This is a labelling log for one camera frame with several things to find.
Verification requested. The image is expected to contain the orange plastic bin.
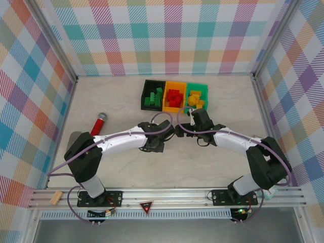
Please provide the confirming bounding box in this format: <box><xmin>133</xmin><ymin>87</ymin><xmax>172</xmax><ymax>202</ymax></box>
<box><xmin>161</xmin><ymin>80</ymin><xmax>188</xmax><ymax>113</ymax></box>

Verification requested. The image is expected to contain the green plastic bin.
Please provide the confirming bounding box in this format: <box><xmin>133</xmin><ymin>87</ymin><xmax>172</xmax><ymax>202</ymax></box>
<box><xmin>183</xmin><ymin>83</ymin><xmax>210</xmax><ymax>114</ymax></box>

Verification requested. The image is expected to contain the black plastic bin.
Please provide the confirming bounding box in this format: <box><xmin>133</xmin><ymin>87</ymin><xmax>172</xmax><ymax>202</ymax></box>
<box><xmin>140</xmin><ymin>79</ymin><xmax>167</xmax><ymax>112</ymax></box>

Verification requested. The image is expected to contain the red toy microphone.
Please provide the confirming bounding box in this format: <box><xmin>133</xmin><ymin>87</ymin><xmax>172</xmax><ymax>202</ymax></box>
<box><xmin>90</xmin><ymin>112</ymin><xmax>108</xmax><ymax>137</ymax></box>

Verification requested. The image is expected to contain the red triangle sticker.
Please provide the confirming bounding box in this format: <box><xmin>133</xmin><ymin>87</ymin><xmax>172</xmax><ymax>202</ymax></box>
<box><xmin>139</xmin><ymin>200</ymin><xmax>154</xmax><ymax>215</ymax></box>

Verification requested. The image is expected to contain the small black controller board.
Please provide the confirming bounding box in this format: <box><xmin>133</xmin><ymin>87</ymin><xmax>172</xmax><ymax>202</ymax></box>
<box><xmin>231</xmin><ymin>207</ymin><xmax>254</xmax><ymax>221</ymax></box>
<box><xmin>87</xmin><ymin>209</ymin><xmax>117</xmax><ymax>219</ymax></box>

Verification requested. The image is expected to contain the white teal paper tag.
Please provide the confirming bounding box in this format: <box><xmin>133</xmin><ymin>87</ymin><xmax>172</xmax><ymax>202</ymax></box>
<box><xmin>263</xmin><ymin>187</ymin><xmax>278</xmax><ymax>202</ymax></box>

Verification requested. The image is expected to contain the small wooden block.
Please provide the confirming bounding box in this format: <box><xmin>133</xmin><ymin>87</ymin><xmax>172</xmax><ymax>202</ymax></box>
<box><xmin>50</xmin><ymin>191</ymin><xmax>63</xmax><ymax>205</ymax></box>

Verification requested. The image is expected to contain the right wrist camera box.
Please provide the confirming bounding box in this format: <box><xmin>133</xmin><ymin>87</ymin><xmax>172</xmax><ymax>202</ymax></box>
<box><xmin>187</xmin><ymin>108</ymin><xmax>197</xmax><ymax>127</ymax></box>

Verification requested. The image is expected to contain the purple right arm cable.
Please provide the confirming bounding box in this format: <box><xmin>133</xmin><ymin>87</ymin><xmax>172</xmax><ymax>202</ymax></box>
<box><xmin>176</xmin><ymin>106</ymin><xmax>293</xmax><ymax>224</ymax></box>

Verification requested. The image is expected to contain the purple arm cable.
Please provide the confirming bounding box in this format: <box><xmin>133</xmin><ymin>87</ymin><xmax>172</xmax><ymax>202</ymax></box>
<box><xmin>48</xmin><ymin>112</ymin><xmax>175</xmax><ymax>225</ymax></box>
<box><xmin>176</xmin><ymin>106</ymin><xmax>293</xmax><ymax>224</ymax></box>

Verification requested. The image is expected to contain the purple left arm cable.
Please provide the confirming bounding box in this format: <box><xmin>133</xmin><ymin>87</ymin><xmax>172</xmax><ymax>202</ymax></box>
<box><xmin>48</xmin><ymin>112</ymin><xmax>175</xmax><ymax>225</ymax></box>

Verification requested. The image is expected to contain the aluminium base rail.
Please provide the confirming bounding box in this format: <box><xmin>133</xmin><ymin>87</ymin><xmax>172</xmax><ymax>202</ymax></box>
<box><xmin>27</xmin><ymin>186</ymin><xmax>307</xmax><ymax>210</ymax></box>

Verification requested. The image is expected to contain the aluminium side rail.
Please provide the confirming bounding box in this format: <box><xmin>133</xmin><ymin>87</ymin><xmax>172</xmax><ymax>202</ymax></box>
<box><xmin>47</xmin><ymin>77</ymin><xmax>78</xmax><ymax>189</ymax></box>
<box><xmin>252</xmin><ymin>73</ymin><xmax>292</xmax><ymax>188</ymax></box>

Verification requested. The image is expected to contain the white slotted cable duct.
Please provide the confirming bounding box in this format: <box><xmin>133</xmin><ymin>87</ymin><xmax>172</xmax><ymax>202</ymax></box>
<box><xmin>40</xmin><ymin>209</ymin><xmax>232</xmax><ymax>220</ymax></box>

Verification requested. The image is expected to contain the aluminium frame post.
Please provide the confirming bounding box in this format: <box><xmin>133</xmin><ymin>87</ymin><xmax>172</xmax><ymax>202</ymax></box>
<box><xmin>252</xmin><ymin>0</ymin><xmax>303</xmax><ymax>79</ymax></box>
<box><xmin>30</xmin><ymin>0</ymin><xmax>78</xmax><ymax>82</ymax></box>

